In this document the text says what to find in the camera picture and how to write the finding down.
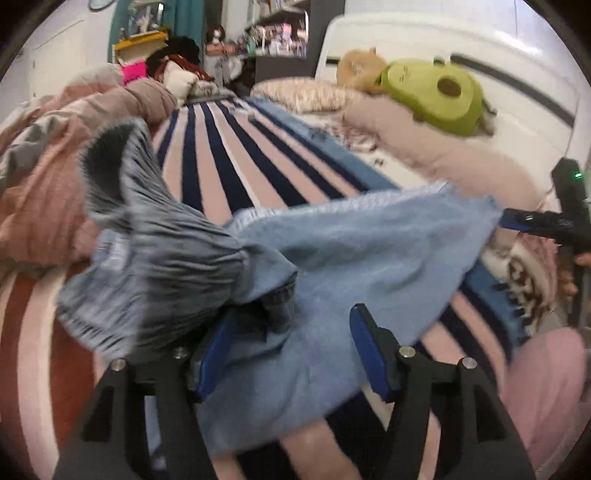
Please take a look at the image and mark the tan plush toy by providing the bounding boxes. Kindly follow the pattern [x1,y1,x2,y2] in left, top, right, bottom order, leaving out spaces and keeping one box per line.
[336,47,393,96]

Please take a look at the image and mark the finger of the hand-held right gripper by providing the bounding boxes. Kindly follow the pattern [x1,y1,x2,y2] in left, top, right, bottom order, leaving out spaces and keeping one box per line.
[498,208,536,232]

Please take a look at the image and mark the pink crumpled clothing pile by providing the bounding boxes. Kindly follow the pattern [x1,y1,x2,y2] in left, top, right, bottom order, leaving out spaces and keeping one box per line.
[0,65,178,278]

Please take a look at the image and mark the dark bookshelf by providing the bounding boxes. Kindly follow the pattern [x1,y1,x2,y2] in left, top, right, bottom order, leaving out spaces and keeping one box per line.
[203,0,347,84]

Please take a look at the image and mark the teal curtain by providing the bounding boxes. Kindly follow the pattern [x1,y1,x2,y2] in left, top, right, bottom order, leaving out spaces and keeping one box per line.
[108,0,206,63]

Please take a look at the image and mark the pile of clothes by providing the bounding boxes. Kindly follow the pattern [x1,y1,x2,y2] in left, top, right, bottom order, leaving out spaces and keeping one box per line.
[121,34,222,97]

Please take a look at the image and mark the yellow shelf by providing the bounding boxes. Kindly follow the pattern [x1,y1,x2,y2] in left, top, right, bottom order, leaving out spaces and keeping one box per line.
[113,28,171,63]

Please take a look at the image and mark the light blue denim pants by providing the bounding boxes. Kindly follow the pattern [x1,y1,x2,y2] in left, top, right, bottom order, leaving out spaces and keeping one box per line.
[56,117,504,455]

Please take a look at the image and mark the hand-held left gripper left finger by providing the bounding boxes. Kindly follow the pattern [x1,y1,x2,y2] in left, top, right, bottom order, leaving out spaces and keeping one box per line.
[52,308,241,480]

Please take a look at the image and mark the green avocado plush toy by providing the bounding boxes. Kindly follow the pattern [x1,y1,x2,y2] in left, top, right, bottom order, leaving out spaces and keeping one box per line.
[381,58,490,137]

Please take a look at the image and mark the striped blanket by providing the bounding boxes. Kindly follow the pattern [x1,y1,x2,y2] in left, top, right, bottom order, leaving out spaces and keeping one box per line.
[0,95,527,480]

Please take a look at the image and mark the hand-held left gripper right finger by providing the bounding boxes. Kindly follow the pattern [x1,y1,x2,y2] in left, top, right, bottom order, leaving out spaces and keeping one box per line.
[349,303,537,480]

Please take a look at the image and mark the patterned pillow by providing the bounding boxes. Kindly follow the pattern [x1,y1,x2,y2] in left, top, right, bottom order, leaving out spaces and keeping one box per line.
[252,78,365,114]

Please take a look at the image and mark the pink pillow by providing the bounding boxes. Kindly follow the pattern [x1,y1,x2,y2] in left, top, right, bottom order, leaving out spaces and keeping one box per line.
[344,95,550,213]

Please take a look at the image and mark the person's right hand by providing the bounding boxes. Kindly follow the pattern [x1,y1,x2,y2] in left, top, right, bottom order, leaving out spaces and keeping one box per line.
[556,251,591,298]

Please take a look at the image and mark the white bed headboard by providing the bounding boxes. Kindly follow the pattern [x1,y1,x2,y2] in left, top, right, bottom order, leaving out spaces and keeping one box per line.
[314,11,591,185]

